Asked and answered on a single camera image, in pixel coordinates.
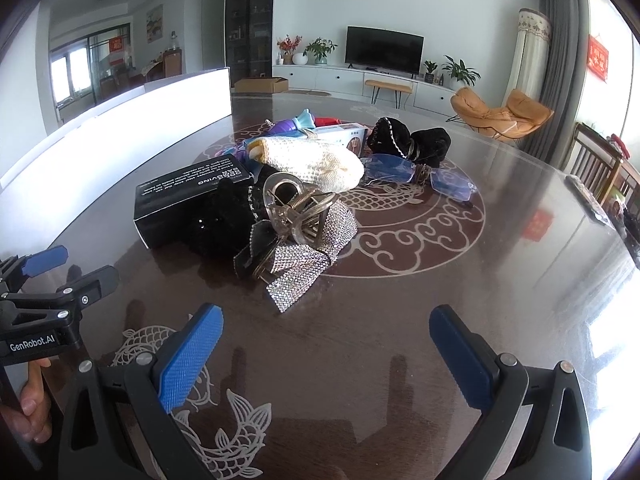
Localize grey curtain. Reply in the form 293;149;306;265
537;0;591;171

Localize cream knitted pouch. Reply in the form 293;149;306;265
248;136;365;193

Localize blue lens glasses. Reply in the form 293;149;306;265
361;154;478;211

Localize blue white medicine box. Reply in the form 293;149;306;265
312;122;368;158

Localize orange lounge chair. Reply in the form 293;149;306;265
446;86;555;142

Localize dark wooden chair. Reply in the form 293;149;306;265
565;121;640;201

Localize covered standing air conditioner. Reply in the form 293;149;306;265
510;7;553;111

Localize flat cardboard box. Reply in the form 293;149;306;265
234;76;290;94

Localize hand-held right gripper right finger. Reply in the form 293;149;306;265
429;304;593;480

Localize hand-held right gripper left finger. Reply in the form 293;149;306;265
57;304;226;480

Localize dark glass display cabinet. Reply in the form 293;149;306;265
224;0;277;81

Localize red wall hanging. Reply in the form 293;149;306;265
587;34;609;81

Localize silver rhinestone bow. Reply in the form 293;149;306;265
260;200;358;313

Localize black rhinestone velvet hair bow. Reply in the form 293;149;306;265
187;180;283;281

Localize person's left hand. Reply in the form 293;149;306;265
20;357;53;443

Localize large white box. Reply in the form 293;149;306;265
0;66;233;191

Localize dark plastic packet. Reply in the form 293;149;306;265
565;174;613;226

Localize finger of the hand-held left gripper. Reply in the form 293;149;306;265
0;245;69;296
0;266;120;336

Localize white television cabinet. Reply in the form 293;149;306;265
272;64;463;113

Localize large leafy potted plant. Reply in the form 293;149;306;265
442;55;481;88

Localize bushy green potted plant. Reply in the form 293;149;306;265
303;37;337;66

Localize clear plastic hair claw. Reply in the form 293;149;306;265
262;172;346;246

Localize black cardboard box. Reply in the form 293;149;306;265
133;155;261;250

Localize wooden bench with metal legs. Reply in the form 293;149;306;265
364;79;413;110

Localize purple toy package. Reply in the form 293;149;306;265
235;110;317;161

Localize black television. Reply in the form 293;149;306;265
346;25;425;75

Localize framed wall picture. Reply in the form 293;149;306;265
146;4;164;43

